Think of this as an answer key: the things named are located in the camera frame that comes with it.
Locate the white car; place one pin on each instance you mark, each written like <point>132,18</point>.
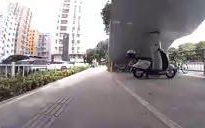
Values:
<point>58,65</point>

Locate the tall white building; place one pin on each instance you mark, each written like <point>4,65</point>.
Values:
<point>69,30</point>

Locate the white motor scooter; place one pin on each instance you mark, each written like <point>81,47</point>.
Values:
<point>150,65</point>

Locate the grey concrete overpass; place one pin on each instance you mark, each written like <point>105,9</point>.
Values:
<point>140,26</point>

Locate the low green hedge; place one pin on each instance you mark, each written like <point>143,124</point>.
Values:
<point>26,81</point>

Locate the bicycle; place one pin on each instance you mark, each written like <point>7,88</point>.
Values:
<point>180,66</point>

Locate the white metal railing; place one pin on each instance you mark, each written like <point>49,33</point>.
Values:
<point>13,69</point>

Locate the row of trees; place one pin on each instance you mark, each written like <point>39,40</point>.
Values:
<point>193,50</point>

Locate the group of tall buildings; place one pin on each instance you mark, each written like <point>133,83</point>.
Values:
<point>13,33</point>

